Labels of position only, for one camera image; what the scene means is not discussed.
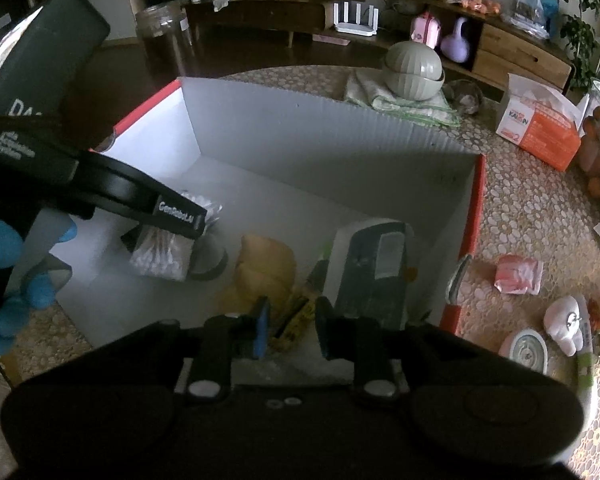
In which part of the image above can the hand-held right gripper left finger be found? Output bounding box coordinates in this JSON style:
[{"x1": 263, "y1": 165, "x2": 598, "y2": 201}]
[{"x1": 145, "y1": 296, "x2": 272, "y2": 405}]

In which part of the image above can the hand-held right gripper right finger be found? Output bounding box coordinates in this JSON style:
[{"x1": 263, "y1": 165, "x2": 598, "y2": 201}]
[{"x1": 314, "y1": 296, "x2": 448, "y2": 405}]

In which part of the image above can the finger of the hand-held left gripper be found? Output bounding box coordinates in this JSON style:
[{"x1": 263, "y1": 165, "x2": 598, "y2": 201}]
[{"x1": 72, "y1": 150, "x2": 209, "y2": 240}]

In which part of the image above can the yellow packet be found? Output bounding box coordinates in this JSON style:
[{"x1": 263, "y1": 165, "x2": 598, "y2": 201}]
[{"x1": 271, "y1": 287, "x2": 317, "y2": 354}]

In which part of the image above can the cotton swab packet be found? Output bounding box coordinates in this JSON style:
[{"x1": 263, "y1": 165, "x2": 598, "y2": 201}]
[{"x1": 129, "y1": 190, "x2": 224, "y2": 282}]

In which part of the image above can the grey packet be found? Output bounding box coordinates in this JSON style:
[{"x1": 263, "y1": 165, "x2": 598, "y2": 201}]
[{"x1": 324, "y1": 217, "x2": 417, "y2": 332}]

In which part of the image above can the red shoe box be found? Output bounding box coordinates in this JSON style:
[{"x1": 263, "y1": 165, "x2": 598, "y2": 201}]
[{"x1": 17, "y1": 76, "x2": 487, "y2": 356}]

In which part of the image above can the pale round dial device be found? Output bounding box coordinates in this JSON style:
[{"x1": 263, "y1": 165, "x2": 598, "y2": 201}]
[{"x1": 497, "y1": 329, "x2": 549, "y2": 374}]

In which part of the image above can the person's left hand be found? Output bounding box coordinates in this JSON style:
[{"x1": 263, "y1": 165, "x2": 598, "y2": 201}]
[{"x1": 0, "y1": 211, "x2": 77, "y2": 357}]

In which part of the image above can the large glass jar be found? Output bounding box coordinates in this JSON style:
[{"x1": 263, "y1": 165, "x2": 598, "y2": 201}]
[{"x1": 134, "y1": 2, "x2": 192, "y2": 77}]

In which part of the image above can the pink packet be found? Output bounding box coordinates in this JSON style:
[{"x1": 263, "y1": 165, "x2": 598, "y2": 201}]
[{"x1": 493, "y1": 254, "x2": 546, "y2": 296}]

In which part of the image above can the wooden television cabinet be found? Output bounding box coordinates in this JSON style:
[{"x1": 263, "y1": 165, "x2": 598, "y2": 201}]
[{"x1": 181, "y1": 0, "x2": 577, "y2": 92}]

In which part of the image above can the green striped cloth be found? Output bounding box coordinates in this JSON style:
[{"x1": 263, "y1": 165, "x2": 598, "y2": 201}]
[{"x1": 344, "y1": 69, "x2": 462, "y2": 127}]

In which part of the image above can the white plush toy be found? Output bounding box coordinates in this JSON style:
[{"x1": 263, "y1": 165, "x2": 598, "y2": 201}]
[{"x1": 544, "y1": 296, "x2": 589, "y2": 357}]

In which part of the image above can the grey green ribbed bowl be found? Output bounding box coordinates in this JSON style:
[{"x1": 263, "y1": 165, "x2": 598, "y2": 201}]
[
  {"x1": 382, "y1": 40, "x2": 444, "y2": 82},
  {"x1": 384, "y1": 67, "x2": 447, "y2": 102}
]

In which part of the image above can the small glass jar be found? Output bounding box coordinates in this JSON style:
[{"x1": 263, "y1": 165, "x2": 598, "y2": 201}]
[{"x1": 445, "y1": 80, "x2": 484, "y2": 114}]

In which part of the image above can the white router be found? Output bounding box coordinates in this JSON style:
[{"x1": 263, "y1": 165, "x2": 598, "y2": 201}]
[{"x1": 332, "y1": 2, "x2": 382, "y2": 37}]

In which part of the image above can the orange tissue box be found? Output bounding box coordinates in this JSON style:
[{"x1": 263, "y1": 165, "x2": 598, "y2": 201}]
[{"x1": 495, "y1": 73, "x2": 584, "y2": 172}]

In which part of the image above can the purple kettlebell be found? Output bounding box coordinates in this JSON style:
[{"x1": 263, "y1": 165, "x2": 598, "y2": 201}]
[{"x1": 440, "y1": 16, "x2": 474, "y2": 64}]

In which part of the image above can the pink toy case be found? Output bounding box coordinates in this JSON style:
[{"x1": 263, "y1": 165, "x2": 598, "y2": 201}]
[{"x1": 411, "y1": 12, "x2": 441, "y2": 49}]

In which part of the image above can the potted plant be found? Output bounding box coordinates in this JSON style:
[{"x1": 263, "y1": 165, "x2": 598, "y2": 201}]
[{"x1": 559, "y1": 0, "x2": 600, "y2": 92}]

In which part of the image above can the clear handled plastic bag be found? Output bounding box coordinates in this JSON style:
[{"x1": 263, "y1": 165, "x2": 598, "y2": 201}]
[{"x1": 504, "y1": 0, "x2": 552, "y2": 42}]

